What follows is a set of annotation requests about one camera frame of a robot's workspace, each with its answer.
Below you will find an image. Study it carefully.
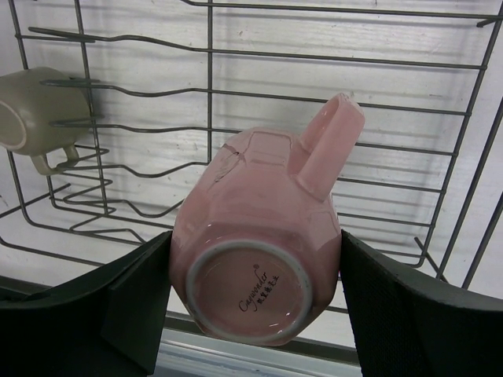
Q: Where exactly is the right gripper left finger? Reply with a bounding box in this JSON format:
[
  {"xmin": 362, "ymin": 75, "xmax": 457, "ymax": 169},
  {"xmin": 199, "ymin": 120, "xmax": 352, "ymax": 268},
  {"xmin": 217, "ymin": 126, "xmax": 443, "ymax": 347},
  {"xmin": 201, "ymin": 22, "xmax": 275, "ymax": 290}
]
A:
[{"xmin": 1, "ymin": 232, "xmax": 171, "ymax": 376}]

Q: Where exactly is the dark wire dish rack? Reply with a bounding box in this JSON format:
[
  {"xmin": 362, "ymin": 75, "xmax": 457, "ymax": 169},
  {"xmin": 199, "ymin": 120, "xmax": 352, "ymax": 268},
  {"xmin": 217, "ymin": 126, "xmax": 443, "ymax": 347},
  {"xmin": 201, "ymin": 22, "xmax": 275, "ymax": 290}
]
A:
[{"xmin": 1, "ymin": 1, "xmax": 502, "ymax": 296}]

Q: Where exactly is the small olive green mug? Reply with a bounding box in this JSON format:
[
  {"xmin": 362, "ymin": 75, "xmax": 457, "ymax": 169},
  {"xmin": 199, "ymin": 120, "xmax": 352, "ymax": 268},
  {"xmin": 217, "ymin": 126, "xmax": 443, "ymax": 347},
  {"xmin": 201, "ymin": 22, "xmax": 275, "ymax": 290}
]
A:
[{"xmin": 1, "ymin": 67, "xmax": 90, "ymax": 176}]

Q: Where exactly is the pink faceted mug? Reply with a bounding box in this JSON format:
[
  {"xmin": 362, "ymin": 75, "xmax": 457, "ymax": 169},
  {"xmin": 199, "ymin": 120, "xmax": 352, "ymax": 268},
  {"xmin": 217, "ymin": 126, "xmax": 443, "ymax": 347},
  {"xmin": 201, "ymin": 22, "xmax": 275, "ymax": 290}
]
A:
[{"xmin": 169, "ymin": 93, "xmax": 365, "ymax": 346}]

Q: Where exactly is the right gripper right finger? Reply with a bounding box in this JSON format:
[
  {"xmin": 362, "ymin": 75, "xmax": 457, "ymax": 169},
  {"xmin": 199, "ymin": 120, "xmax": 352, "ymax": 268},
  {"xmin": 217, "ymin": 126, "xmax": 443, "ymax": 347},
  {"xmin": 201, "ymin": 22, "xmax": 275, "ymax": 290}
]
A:
[{"xmin": 340, "ymin": 232, "xmax": 502, "ymax": 376}]

